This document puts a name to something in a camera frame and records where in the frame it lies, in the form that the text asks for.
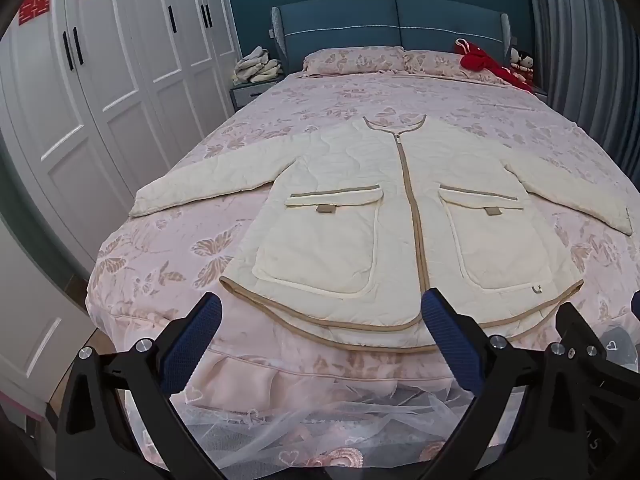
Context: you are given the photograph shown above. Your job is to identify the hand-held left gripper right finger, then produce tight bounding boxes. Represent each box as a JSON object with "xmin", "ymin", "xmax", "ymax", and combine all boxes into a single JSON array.
[{"xmin": 421, "ymin": 287, "xmax": 601, "ymax": 480}]

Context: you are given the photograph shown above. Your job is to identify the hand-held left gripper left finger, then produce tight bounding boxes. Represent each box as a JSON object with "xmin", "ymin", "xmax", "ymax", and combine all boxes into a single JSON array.
[{"xmin": 55, "ymin": 292, "xmax": 226, "ymax": 480}]

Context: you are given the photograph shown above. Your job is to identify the cream quilted zip jacket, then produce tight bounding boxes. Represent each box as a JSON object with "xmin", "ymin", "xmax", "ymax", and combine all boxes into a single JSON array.
[{"xmin": 129, "ymin": 115, "xmax": 635, "ymax": 356}]

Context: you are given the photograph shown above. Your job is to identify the white tulle bed skirt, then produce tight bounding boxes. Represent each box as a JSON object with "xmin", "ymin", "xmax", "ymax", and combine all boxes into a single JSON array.
[{"xmin": 122, "ymin": 320, "xmax": 636, "ymax": 480}]

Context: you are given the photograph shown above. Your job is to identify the white panelled door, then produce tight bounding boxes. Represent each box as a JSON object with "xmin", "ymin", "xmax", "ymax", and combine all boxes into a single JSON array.
[{"xmin": 0, "ymin": 220, "xmax": 101, "ymax": 421}]

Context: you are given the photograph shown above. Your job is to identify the grey curtain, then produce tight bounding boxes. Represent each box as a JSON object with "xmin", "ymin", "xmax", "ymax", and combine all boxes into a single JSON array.
[{"xmin": 520, "ymin": 0, "xmax": 640, "ymax": 186}]

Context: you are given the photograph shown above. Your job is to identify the grey nightstand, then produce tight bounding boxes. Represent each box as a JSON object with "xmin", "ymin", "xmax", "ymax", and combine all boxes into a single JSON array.
[{"xmin": 229, "ymin": 74, "xmax": 286, "ymax": 111}]

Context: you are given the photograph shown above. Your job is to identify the small dolls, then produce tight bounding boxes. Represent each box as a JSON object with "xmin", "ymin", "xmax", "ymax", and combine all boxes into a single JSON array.
[{"xmin": 509, "ymin": 47, "xmax": 535, "ymax": 81}]

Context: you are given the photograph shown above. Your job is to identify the bed with pink floral cover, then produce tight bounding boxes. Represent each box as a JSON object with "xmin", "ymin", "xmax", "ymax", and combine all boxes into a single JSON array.
[{"xmin": 85, "ymin": 71, "xmax": 640, "ymax": 411}]

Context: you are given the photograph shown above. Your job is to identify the white panelled wardrobe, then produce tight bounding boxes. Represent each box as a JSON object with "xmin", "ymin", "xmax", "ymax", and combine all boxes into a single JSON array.
[{"xmin": 0, "ymin": 0, "xmax": 240, "ymax": 281}]

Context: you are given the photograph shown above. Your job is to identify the pink floral pillow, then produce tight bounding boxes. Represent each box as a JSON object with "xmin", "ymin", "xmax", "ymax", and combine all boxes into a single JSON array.
[
  {"xmin": 402, "ymin": 50, "xmax": 531, "ymax": 87},
  {"xmin": 302, "ymin": 46, "xmax": 407, "ymax": 77}
]

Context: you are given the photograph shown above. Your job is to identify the red plush toy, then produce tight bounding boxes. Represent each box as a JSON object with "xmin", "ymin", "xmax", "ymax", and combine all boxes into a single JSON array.
[{"xmin": 455, "ymin": 38, "xmax": 534, "ymax": 92}]

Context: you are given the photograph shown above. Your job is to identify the pile of beige cloths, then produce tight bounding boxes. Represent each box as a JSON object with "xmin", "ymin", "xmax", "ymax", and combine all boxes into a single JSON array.
[{"xmin": 232, "ymin": 46, "xmax": 282, "ymax": 86}]

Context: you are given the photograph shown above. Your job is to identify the blue padded headboard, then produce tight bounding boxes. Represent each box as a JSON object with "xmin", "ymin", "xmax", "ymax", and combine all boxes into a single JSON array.
[{"xmin": 271, "ymin": 0, "xmax": 513, "ymax": 73}]

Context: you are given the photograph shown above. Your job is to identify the red paper sticker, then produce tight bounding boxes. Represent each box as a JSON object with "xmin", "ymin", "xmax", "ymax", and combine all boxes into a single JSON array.
[{"xmin": 19, "ymin": 0, "xmax": 51, "ymax": 26}]

